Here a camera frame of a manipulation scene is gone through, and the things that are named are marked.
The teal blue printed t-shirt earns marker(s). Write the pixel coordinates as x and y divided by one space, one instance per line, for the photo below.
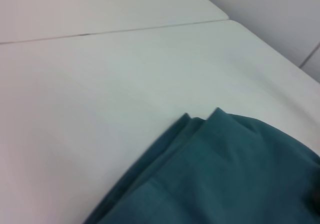
212 179

